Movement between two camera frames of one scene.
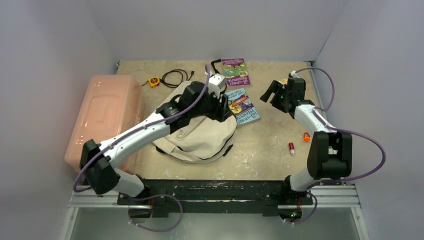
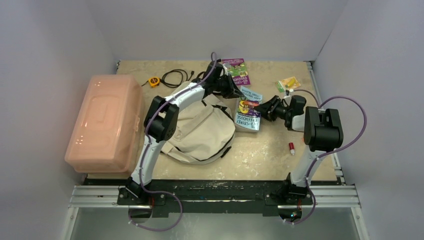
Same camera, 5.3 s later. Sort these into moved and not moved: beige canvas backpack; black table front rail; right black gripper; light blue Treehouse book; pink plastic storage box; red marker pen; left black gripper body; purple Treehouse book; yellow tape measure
Moved: light blue Treehouse book; right black gripper; left black gripper body
Not moved: black table front rail; pink plastic storage box; red marker pen; purple Treehouse book; beige canvas backpack; yellow tape measure
